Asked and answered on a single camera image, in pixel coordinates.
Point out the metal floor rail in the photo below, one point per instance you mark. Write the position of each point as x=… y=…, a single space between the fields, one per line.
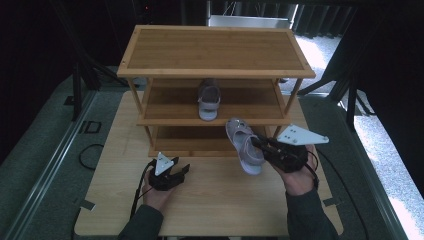
x=46 y=170

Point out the person's right hand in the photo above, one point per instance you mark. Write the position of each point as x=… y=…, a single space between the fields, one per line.
x=298 y=181

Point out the wooden three-tier shoe rack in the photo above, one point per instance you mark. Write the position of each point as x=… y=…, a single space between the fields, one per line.
x=213 y=50

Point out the black metal stand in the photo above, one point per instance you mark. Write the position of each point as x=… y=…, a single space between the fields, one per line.
x=346 y=90
x=77 y=90

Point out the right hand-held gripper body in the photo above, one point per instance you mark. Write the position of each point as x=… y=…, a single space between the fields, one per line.
x=293 y=150

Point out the person's left hand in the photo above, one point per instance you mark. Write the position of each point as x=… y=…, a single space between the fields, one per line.
x=156 y=196

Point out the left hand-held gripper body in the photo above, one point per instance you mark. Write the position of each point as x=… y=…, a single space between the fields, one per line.
x=165 y=175

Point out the grey metal box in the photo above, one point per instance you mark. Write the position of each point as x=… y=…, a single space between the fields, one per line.
x=248 y=21

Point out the dark curtain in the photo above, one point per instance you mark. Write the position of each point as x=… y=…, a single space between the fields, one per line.
x=320 y=20

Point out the grey tape piece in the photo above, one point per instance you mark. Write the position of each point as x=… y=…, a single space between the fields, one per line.
x=87 y=205
x=332 y=201

